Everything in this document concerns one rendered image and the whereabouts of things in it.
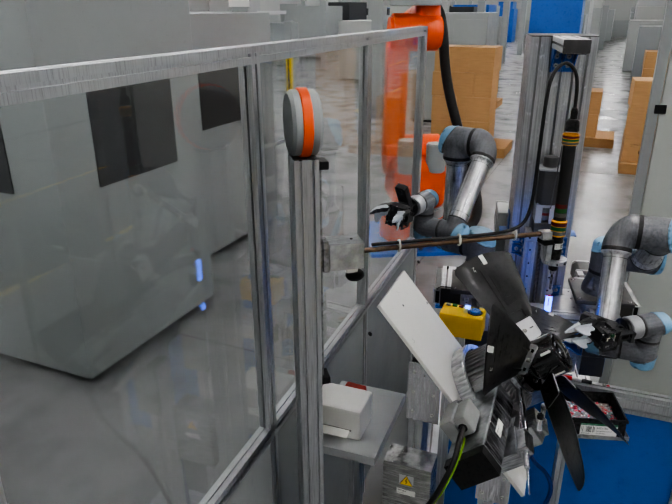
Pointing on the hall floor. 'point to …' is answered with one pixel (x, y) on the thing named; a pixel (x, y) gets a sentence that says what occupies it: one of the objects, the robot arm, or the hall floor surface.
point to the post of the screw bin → (557, 474)
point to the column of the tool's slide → (307, 323)
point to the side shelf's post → (355, 482)
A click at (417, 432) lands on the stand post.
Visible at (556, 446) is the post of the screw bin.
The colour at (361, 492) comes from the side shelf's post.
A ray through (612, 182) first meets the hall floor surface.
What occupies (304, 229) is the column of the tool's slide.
